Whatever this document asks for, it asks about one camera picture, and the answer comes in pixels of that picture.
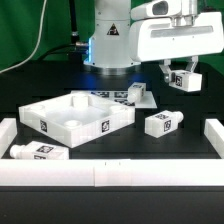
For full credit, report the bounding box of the white U-shaped obstacle fence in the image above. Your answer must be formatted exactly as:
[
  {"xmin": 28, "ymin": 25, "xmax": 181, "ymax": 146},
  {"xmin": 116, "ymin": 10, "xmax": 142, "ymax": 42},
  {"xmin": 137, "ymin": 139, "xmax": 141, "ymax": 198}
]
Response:
[{"xmin": 0, "ymin": 118, "xmax": 224, "ymax": 187}]

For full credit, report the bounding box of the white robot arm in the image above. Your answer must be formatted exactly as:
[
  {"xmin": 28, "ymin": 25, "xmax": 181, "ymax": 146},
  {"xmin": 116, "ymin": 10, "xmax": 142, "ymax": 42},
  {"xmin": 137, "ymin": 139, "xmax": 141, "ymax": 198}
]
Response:
[{"xmin": 84, "ymin": 0, "xmax": 224, "ymax": 83}]

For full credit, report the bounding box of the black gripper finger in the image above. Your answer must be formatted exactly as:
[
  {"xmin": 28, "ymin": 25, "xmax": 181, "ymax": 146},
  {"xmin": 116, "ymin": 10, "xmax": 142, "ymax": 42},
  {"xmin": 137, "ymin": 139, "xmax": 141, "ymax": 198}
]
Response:
[
  {"xmin": 186, "ymin": 56, "xmax": 198, "ymax": 72},
  {"xmin": 159, "ymin": 64, "xmax": 172, "ymax": 83}
]

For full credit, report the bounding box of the white fiducial tag sheet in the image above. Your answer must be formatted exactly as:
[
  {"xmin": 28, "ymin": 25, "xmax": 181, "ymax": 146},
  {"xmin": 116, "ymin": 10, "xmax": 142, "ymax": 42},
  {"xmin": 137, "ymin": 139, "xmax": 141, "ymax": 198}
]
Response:
[{"xmin": 72, "ymin": 90, "xmax": 157, "ymax": 109}]

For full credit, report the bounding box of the white square tabletop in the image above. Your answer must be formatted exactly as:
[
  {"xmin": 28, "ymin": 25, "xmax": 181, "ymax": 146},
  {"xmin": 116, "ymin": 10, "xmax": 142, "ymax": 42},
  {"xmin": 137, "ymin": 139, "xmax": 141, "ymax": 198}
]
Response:
[{"xmin": 19, "ymin": 92, "xmax": 135, "ymax": 148}]

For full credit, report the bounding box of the black cable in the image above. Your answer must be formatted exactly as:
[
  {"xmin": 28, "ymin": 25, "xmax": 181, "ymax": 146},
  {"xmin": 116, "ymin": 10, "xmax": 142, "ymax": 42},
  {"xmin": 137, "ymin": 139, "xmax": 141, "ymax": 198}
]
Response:
[{"xmin": 38, "ymin": 0, "xmax": 89, "ymax": 61}]

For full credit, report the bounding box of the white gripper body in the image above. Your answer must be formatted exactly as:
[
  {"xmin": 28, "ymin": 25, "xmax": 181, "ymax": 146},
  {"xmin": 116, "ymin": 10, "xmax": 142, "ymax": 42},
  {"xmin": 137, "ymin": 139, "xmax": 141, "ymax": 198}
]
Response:
[{"xmin": 129, "ymin": 0, "xmax": 224, "ymax": 62}]

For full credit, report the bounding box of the white cable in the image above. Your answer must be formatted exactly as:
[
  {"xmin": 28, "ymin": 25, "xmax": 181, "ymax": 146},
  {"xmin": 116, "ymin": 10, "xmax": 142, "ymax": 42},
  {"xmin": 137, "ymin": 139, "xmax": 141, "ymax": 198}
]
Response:
[{"xmin": 0, "ymin": 0, "xmax": 48, "ymax": 74}]

